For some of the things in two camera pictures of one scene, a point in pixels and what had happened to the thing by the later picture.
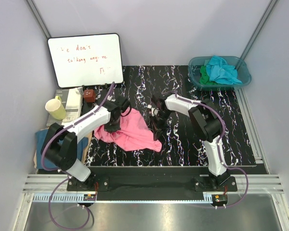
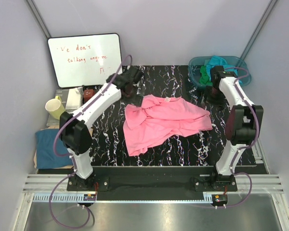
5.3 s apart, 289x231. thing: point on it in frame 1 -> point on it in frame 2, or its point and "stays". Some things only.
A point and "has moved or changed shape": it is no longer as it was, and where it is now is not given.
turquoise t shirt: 218,70 stays
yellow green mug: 56,108 stays
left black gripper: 112,129 -> 137,100
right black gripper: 157,128 -> 206,97
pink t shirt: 136,132 has moved or changed shape
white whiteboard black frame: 87,60 stays
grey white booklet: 72,99 stays
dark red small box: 89,96 stays
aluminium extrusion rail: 257,184 stays
